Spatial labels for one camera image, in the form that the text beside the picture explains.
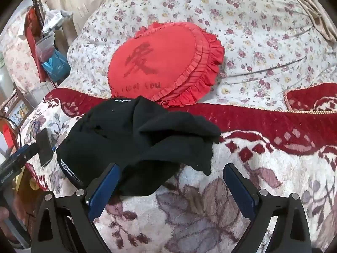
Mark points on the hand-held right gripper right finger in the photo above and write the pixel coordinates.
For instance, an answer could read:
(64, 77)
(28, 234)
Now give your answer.
(238, 189)

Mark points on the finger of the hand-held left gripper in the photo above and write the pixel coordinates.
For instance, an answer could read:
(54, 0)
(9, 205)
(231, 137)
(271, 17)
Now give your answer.
(26, 151)

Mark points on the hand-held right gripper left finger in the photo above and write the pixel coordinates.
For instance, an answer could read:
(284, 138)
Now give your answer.
(104, 192)

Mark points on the black pants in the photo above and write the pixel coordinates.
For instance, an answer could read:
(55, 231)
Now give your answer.
(147, 142)

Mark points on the black smartphone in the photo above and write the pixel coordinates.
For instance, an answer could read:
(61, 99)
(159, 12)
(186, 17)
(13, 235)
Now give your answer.
(44, 147)

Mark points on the red and white plush blanket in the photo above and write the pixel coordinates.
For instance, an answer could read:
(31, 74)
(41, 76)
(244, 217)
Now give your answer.
(263, 163)

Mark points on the blue plastic bag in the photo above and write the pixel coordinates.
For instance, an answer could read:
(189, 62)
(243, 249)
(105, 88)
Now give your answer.
(56, 66)

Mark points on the floral cushion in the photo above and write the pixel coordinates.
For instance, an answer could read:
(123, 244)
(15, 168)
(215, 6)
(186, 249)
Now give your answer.
(18, 52)

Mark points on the clear plastic container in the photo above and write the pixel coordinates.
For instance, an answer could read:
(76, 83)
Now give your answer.
(44, 44)

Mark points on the white plastic bag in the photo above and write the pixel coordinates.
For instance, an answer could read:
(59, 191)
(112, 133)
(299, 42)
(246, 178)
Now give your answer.
(55, 21)

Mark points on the red heart-shaped frilled pillow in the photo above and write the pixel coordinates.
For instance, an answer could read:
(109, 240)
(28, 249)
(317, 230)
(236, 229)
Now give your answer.
(163, 58)

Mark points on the floral quilt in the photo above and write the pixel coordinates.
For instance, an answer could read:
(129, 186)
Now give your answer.
(250, 31)

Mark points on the beige cloth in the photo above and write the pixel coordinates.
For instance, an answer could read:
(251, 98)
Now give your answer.
(316, 10)

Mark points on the red chair frame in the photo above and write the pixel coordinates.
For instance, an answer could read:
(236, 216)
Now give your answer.
(31, 31)

